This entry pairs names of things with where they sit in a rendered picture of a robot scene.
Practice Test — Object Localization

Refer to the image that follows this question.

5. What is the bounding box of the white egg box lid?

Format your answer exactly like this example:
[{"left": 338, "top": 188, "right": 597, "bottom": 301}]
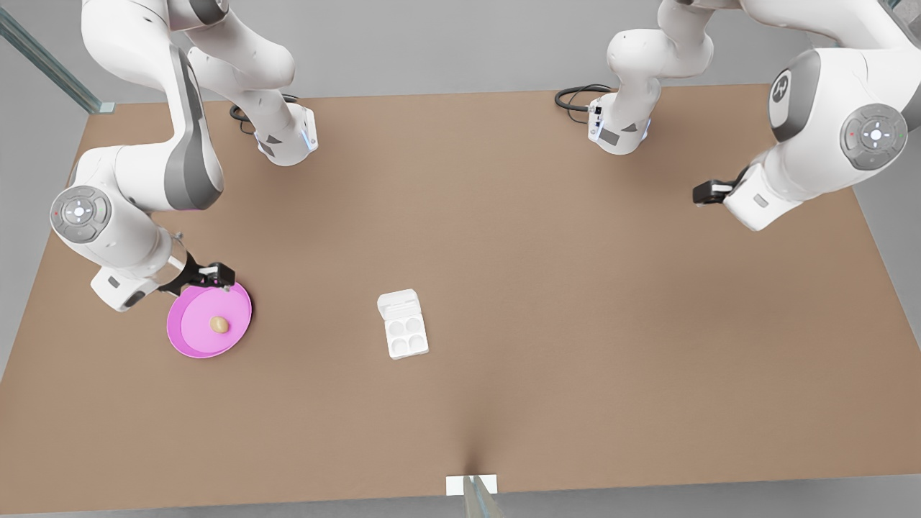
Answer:
[{"left": 376, "top": 288, "right": 422, "bottom": 321}]

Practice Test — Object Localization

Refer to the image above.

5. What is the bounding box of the silver frame post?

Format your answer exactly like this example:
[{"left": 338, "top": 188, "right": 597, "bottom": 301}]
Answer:
[
  {"left": 0, "top": 6, "right": 116, "bottom": 116},
  {"left": 445, "top": 474, "right": 506, "bottom": 518},
  {"left": 884, "top": 0, "right": 921, "bottom": 29}
]

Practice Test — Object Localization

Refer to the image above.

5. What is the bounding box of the white egg box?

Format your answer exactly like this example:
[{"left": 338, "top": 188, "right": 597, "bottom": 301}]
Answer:
[{"left": 383, "top": 314, "right": 430, "bottom": 360}]

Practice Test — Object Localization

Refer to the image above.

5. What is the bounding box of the black cable loop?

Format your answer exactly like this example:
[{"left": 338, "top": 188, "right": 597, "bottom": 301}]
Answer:
[
  {"left": 230, "top": 94, "right": 300, "bottom": 135},
  {"left": 555, "top": 84, "right": 614, "bottom": 124}
]

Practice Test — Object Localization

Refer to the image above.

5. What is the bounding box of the pink round plate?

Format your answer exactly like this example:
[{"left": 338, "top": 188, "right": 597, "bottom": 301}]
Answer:
[{"left": 167, "top": 281, "right": 253, "bottom": 359}]

